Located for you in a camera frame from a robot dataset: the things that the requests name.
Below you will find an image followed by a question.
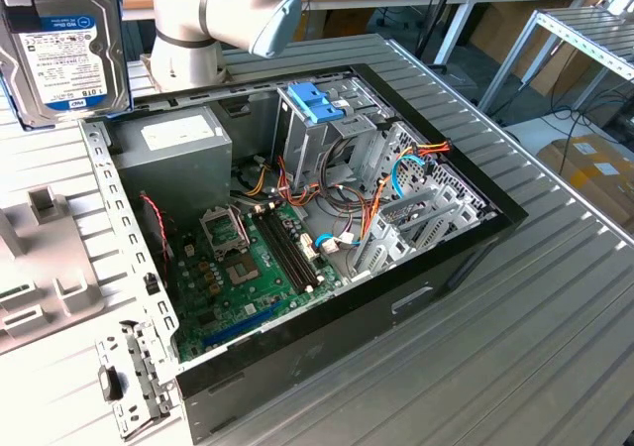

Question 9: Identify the metal drive cage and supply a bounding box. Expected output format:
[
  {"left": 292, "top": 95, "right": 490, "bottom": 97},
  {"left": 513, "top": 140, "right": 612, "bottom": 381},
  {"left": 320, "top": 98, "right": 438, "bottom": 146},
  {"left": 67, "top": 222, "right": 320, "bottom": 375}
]
[{"left": 270, "top": 76, "right": 397, "bottom": 192}]

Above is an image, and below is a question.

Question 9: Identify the red orange wire bundle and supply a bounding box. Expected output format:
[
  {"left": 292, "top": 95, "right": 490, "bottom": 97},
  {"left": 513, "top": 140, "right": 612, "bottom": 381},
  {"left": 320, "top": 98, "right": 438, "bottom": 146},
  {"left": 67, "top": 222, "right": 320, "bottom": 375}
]
[{"left": 273, "top": 154, "right": 324, "bottom": 210}]

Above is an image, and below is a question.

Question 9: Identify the blue drive cage latch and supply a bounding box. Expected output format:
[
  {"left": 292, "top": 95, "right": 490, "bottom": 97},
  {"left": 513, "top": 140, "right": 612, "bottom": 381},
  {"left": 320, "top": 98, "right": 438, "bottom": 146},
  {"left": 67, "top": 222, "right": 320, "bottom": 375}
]
[{"left": 286, "top": 82, "right": 346, "bottom": 126}]

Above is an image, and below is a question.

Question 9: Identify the red black twisted wire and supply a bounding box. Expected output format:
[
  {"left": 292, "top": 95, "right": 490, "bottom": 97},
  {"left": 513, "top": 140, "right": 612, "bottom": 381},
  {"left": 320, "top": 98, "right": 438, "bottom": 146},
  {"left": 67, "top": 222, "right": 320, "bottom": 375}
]
[{"left": 139, "top": 192, "right": 175, "bottom": 264}]

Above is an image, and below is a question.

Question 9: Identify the labelled cardboard box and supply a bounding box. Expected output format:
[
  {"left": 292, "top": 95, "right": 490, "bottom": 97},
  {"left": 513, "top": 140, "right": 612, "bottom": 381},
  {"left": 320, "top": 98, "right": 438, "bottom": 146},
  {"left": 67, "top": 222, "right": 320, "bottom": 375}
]
[{"left": 537, "top": 136, "right": 634, "bottom": 229}]

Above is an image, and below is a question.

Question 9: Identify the short light blue wire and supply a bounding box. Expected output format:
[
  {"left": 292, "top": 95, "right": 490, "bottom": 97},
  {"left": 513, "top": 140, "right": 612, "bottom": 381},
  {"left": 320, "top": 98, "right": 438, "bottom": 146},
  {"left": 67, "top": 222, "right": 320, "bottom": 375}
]
[{"left": 313, "top": 231, "right": 359, "bottom": 258}]

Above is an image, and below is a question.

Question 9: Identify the white board connector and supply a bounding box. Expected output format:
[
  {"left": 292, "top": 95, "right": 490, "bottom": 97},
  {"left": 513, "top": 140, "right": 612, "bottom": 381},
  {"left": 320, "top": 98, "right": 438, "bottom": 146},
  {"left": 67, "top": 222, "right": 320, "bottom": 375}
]
[{"left": 298, "top": 232, "right": 319, "bottom": 263}]

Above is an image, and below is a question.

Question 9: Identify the large cardboard box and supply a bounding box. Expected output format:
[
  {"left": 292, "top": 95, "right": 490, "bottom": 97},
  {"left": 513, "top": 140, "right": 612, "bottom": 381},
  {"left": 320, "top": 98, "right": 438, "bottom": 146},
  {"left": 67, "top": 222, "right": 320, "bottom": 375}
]
[{"left": 468, "top": 0, "right": 613, "bottom": 98}]

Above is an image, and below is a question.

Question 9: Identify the yellow black wire bundle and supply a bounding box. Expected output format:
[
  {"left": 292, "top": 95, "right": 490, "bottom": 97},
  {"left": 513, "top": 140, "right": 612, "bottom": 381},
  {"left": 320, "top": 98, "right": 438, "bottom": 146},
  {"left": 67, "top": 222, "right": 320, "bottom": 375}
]
[{"left": 236, "top": 161, "right": 272, "bottom": 198}]

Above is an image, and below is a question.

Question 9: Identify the long light blue wire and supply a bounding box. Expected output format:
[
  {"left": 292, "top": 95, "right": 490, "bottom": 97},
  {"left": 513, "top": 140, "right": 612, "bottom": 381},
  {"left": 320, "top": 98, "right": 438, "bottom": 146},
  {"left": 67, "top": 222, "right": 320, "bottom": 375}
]
[{"left": 389, "top": 147, "right": 428, "bottom": 203}]

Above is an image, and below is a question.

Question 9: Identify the black case fan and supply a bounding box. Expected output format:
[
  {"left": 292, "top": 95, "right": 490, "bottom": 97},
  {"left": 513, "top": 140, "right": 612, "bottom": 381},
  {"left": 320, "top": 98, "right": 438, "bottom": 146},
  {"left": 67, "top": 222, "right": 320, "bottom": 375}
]
[{"left": 138, "top": 192, "right": 174, "bottom": 288}]

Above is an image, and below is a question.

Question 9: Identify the black PC case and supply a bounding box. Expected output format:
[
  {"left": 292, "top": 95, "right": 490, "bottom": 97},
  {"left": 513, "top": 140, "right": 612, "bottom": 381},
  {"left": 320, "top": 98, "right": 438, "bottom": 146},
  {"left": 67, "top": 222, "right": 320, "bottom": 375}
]
[{"left": 73, "top": 62, "right": 529, "bottom": 445}]

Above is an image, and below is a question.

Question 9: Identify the metal socket cover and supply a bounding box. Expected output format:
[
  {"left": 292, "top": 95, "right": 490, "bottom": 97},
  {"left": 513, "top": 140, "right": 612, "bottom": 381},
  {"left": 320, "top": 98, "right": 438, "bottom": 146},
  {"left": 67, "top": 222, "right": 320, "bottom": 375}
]
[{"left": 199, "top": 206, "right": 249, "bottom": 255}]

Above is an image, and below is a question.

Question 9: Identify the black rear latch handle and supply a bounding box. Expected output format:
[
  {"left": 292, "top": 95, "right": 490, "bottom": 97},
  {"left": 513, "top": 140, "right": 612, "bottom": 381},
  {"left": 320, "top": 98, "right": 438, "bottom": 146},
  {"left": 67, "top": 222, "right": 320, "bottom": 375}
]
[{"left": 98, "top": 365, "right": 125, "bottom": 402}]

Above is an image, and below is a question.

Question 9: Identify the blue expansion slot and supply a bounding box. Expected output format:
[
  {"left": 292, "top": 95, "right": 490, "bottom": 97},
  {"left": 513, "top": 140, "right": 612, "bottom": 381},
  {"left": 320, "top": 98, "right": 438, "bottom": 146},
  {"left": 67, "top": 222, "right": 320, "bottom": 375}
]
[{"left": 205, "top": 299, "right": 283, "bottom": 348}]

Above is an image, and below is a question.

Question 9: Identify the green motherboard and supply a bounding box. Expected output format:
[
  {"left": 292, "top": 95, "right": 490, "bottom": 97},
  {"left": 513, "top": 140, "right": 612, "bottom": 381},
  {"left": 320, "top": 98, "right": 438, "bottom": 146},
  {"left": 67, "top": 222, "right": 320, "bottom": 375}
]
[{"left": 170, "top": 202, "right": 348, "bottom": 363}]

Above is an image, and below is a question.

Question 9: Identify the CPU socket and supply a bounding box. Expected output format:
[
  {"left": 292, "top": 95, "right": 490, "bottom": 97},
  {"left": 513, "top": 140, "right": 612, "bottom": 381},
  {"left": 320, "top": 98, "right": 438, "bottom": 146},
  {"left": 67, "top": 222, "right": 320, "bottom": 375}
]
[{"left": 220, "top": 252, "right": 262, "bottom": 288}]

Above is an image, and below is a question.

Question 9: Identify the hard disk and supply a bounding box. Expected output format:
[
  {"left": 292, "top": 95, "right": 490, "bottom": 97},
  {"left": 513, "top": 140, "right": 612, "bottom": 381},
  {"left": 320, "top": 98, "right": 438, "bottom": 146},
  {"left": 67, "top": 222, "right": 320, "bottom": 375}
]
[{"left": 0, "top": 0, "right": 134, "bottom": 131}]

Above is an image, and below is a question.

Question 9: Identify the black RAM slot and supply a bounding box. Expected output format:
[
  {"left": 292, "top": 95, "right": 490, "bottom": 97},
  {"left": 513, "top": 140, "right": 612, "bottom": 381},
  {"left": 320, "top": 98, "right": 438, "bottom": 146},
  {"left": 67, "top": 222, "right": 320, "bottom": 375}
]
[
  {"left": 270, "top": 205, "right": 324, "bottom": 286},
  {"left": 254, "top": 209, "right": 307, "bottom": 297},
  {"left": 260, "top": 208, "right": 313, "bottom": 293},
  {"left": 265, "top": 206, "right": 318, "bottom": 289}
]

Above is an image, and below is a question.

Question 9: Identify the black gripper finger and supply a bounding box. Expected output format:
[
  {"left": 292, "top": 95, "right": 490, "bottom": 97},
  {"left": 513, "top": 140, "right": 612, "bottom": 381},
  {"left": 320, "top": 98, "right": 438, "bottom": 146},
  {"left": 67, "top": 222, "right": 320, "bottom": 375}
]
[{"left": 0, "top": 0, "right": 42, "bottom": 35}]

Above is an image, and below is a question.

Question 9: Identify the socket locking lever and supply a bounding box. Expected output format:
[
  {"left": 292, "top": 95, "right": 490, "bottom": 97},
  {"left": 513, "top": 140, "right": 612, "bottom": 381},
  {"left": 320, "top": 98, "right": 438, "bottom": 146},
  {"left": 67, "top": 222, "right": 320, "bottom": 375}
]
[{"left": 231, "top": 208, "right": 251, "bottom": 249}]

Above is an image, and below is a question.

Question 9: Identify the metal disk bay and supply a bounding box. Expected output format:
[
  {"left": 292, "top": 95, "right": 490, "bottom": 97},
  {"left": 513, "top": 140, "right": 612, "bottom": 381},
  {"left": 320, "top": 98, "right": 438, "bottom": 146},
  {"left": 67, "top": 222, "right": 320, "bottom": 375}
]
[{"left": 346, "top": 180, "right": 499, "bottom": 282}]

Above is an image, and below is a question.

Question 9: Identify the black tripod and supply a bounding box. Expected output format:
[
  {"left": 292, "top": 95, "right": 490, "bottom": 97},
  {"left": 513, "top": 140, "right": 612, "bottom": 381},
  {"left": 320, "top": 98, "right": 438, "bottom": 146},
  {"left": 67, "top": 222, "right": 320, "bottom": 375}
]
[{"left": 414, "top": 0, "right": 465, "bottom": 68}]

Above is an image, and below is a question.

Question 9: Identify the metal slat shelf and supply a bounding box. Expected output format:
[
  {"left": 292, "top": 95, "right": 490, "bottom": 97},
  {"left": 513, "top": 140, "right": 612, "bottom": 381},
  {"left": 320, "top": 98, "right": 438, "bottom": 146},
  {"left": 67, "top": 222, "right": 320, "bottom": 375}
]
[{"left": 477, "top": 7, "right": 634, "bottom": 120}]

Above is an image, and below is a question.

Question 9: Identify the grey parts rack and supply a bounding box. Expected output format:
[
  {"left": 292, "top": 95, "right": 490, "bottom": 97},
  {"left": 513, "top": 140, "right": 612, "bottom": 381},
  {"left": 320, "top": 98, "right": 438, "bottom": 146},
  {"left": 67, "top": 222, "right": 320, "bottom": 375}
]
[{"left": 0, "top": 185, "right": 108, "bottom": 356}]

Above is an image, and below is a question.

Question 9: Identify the grey power supply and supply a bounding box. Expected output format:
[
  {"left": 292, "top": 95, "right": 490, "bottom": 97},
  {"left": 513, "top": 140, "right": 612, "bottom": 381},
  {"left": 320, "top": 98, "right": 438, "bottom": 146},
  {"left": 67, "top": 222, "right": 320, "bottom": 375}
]
[{"left": 114, "top": 106, "right": 234, "bottom": 224}]

